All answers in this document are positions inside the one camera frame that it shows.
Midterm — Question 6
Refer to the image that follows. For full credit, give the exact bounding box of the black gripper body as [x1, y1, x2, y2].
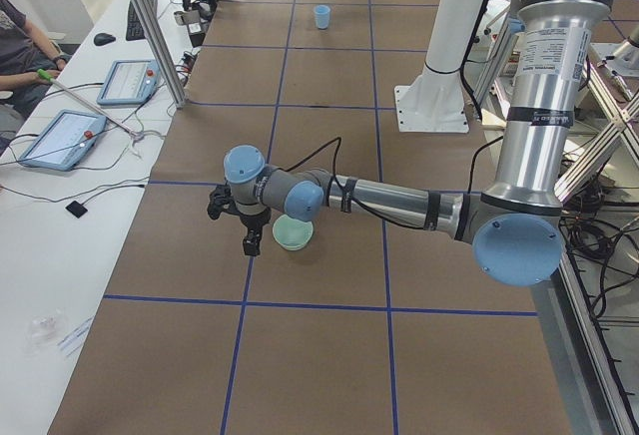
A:
[239, 209, 272, 239]

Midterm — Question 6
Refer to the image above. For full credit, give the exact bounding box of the green ceramic bowl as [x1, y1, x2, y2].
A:
[272, 215, 314, 251]

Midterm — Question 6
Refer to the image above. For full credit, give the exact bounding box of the blue plastic cup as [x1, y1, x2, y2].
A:
[314, 5, 331, 30]

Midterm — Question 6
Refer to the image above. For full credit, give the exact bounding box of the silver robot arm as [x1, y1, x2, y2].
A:
[208, 0, 613, 286]

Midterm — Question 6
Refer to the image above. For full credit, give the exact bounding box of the metal reacher stick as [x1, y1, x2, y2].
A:
[36, 69, 165, 143]

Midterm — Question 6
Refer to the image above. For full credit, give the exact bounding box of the small black square pad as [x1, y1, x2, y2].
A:
[65, 201, 88, 218]

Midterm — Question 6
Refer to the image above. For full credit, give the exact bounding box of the far blue teach pendant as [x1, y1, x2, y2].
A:
[96, 60, 160, 107]

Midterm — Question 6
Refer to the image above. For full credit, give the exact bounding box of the blue teach pendant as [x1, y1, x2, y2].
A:
[96, 60, 160, 107]
[18, 110, 107, 172]

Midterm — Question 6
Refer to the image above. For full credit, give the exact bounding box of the near blue teach pendant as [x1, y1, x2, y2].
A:
[18, 110, 107, 172]

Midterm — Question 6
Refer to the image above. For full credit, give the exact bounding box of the clear plastic bag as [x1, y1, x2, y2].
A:
[25, 309, 67, 354]

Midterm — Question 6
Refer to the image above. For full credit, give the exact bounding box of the black keyboard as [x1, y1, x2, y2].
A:
[125, 0, 158, 41]

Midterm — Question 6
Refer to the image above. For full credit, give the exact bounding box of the black computer mouse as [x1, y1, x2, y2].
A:
[93, 33, 117, 47]

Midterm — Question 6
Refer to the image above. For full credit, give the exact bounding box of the seated person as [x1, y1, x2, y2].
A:
[0, 0, 71, 155]

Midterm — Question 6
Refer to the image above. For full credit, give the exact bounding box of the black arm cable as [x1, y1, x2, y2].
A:
[287, 135, 505, 230]

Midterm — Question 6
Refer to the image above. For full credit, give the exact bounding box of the aluminium frame post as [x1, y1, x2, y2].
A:
[131, 0, 186, 109]

